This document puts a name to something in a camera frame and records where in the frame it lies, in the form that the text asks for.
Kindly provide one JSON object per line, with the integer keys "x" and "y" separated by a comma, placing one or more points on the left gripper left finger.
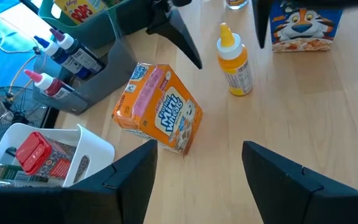
{"x": 120, "y": 193}

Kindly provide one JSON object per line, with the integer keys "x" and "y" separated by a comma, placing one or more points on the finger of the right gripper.
{"x": 172, "y": 25}
{"x": 263, "y": 18}

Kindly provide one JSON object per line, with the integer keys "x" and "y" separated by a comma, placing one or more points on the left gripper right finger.
{"x": 303, "y": 199}

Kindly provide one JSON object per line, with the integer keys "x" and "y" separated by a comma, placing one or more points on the yellow food colouring bottle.
{"x": 236, "y": 65}

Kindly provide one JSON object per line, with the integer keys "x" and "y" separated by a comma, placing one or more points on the orange Mini Wheats box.
{"x": 160, "y": 109}

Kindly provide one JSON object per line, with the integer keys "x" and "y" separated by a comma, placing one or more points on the red-lid spice jar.
{"x": 36, "y": 152}

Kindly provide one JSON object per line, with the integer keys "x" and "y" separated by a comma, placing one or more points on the yellow Corn Pops box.
{"x": 79, "y": 11}

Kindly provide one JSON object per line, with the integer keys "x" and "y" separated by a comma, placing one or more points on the green-lid spice jar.
{"x": 14, "y": 172}

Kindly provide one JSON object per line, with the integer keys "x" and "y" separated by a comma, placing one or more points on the blue-capped food colouring bottle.
{"x": 57, "y": 54}

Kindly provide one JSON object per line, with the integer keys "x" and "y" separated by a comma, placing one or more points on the pink-capped food colouring bottle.
{"x": 47, "y": 85}

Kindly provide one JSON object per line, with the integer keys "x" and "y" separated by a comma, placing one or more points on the blue Frosted Flakes box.
{"x": 303, "y": 28}

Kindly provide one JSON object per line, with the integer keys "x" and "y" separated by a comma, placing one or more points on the white plastic bin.
{"x": 95, "y": 149}

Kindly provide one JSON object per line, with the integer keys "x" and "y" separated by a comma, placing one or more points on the green plastic bin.
{"x": 104, "y": 31}

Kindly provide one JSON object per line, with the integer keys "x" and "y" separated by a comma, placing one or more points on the grey translucent plastic bin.
{"x": 110, "y": 74}

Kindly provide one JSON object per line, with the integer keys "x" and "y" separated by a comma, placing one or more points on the black floor fan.
{"x": 14, "y": 115}

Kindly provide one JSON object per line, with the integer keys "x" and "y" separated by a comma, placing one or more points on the black aluminium table frame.
{"x": 51, "y": 118}

